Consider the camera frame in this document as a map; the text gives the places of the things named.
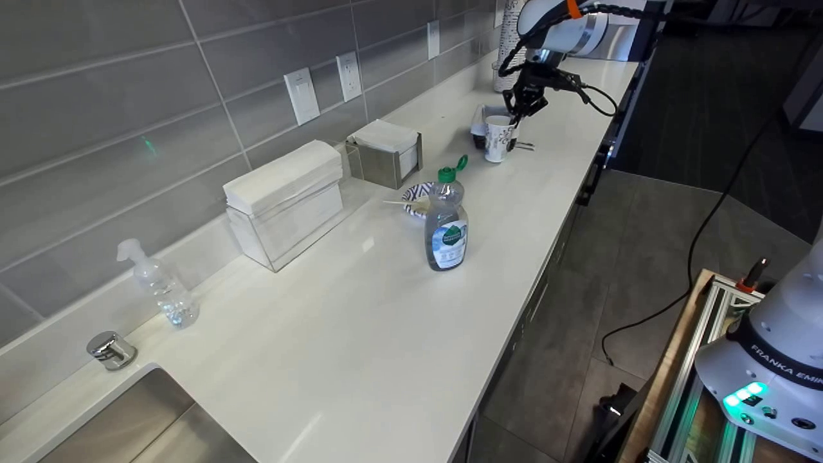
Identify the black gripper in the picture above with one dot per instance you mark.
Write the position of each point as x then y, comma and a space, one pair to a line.
529, 90

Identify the patterned paper cup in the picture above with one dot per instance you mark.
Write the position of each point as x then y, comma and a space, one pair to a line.
497, 138

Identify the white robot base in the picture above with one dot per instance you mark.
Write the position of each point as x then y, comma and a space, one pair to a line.
767, 369

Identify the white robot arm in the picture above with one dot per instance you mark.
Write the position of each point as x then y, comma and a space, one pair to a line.
546, 33

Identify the dark tray with white liner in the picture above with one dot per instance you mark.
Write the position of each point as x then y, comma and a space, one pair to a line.
480, 123

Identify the small patterned plate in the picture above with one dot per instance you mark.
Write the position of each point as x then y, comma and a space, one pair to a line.
417, 198

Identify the clear dish soap bottle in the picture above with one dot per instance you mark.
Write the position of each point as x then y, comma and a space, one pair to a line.
445, 225

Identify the grey napkin holder box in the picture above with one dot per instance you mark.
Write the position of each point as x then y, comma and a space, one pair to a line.
385, 153

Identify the clear paper towel dispenser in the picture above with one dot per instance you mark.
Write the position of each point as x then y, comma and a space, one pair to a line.
283, 206

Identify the clear spray bottle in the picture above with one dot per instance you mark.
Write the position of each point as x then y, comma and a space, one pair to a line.
165, 288

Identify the chrome counter soap fitting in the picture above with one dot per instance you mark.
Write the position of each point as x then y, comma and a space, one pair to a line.
111, 350

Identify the stainless steel sink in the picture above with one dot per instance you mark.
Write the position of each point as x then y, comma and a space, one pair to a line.
155, 421

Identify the white wall outlet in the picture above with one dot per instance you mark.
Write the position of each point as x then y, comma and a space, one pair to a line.
301, 95
434, 40
348, 76

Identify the wooden aluminium frame cart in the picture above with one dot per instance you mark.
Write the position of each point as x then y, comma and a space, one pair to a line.
678, 421

